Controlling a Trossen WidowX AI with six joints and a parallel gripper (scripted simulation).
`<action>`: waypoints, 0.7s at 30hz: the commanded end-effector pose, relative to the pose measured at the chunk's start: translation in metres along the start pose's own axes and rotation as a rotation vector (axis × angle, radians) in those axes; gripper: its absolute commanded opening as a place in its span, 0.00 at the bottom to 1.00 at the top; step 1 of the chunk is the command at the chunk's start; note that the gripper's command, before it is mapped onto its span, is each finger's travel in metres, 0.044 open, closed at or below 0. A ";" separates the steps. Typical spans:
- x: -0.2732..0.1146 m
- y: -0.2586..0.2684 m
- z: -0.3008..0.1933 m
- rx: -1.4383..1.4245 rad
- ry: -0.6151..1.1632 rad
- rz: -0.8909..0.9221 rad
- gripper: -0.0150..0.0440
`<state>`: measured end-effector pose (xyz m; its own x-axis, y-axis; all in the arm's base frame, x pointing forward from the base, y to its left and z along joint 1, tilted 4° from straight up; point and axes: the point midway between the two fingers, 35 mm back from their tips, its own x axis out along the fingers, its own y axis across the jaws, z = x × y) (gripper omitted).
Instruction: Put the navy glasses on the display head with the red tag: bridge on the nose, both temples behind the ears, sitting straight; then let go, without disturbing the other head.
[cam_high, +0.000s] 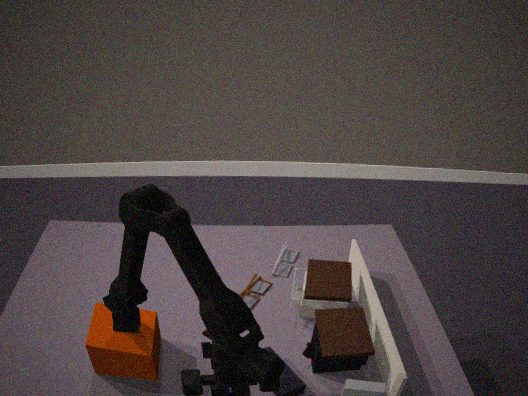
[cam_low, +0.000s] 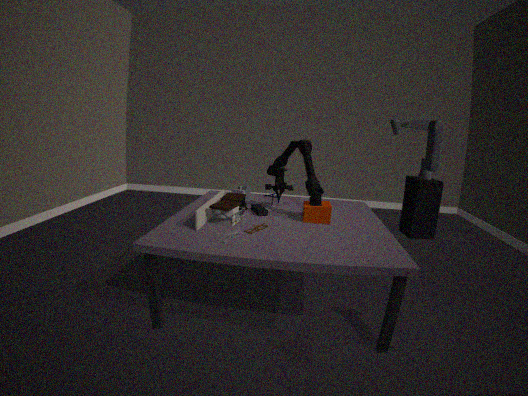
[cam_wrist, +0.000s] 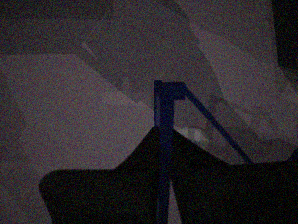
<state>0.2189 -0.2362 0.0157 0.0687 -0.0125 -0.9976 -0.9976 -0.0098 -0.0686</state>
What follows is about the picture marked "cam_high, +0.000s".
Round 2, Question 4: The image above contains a cream flat panel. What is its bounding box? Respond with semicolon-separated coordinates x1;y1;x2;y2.
349;239;408;396

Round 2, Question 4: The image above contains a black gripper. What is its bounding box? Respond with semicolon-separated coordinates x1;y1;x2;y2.
180;359;280;396

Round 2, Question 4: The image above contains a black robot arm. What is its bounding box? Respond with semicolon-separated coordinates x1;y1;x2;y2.
103;184;285;387

